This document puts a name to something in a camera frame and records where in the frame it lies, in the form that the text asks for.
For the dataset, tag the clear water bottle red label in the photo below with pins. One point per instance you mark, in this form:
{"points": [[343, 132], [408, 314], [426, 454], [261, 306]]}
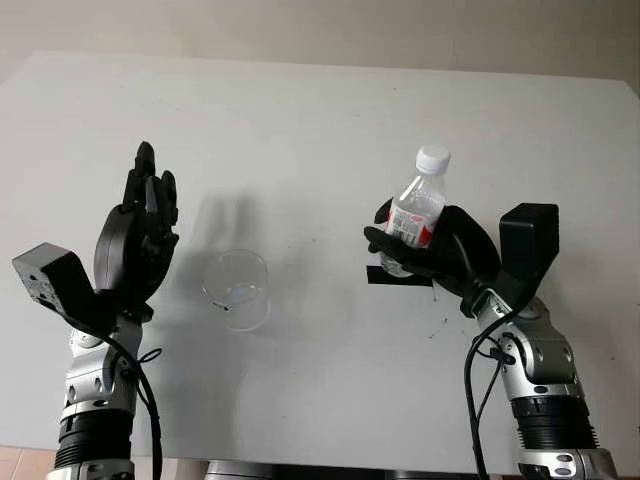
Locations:
{"points": [[417, 220]]}

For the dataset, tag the dark robot torso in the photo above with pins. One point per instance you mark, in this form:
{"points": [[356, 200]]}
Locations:
{"points": [[240, 472]]}

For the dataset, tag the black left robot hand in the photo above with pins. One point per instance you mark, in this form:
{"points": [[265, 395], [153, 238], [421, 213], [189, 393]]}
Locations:
{"points": [[125, 250]]}

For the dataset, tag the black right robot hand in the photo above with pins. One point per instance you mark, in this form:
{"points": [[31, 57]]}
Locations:
{"points": [[465, 260]]}

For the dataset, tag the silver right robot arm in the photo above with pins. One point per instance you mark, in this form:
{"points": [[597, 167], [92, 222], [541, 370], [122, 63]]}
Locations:
{"points": [[545, 380]]}

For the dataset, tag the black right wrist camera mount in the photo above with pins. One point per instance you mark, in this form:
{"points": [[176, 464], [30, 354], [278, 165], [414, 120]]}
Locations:
{"points": [[527, 240]]}

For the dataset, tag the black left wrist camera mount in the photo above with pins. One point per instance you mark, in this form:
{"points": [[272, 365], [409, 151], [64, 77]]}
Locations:
{"points": [[55, 285]]}

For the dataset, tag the clear plastic cup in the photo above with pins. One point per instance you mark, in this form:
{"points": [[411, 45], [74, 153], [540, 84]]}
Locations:
{"points": [[240, 310]]}

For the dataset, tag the black tape marker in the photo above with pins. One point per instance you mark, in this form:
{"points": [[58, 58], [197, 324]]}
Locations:
{"points": [[375, 277]]}

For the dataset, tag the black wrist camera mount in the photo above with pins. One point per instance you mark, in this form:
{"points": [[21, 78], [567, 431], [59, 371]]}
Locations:
{"points": [[55, 285], [527, 240]]}

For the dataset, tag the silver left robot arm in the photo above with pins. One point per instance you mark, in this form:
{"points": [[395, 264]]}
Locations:
{"points": [[95, 390]]}

